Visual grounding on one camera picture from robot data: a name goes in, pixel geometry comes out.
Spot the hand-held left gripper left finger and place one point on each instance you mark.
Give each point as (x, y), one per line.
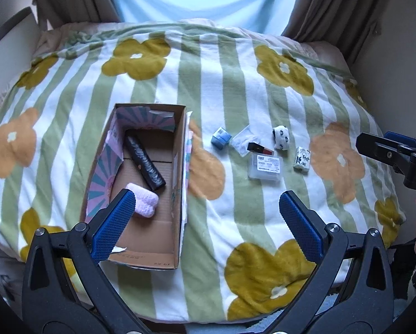
(115, 228)

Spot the black wrapped roll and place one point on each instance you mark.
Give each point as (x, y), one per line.
(143, 161)

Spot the clear plastic case white label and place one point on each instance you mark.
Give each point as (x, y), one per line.
(264, 167)

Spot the pink fluffy cloth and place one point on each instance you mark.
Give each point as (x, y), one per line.
(147, 200)

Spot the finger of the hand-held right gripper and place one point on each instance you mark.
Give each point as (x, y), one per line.
(378, 148)
(408, 142)

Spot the black and red lipstick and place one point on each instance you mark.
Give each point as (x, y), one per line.
(260, 149)

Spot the small blue box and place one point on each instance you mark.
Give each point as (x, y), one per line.
(220, 140)

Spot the cardboard box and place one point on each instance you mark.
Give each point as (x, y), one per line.
(159, 222)

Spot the striped floral blanket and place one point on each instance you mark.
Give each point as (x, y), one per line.
(228, 83)

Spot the white printed cube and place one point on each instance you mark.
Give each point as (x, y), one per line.
(302, 159)

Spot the white sock black print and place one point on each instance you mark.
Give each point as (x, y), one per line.
(281, 138)

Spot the clear plastic bag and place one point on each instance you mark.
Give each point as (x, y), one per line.
(242, 137)

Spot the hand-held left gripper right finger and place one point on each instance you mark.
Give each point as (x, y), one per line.
(300, 228)

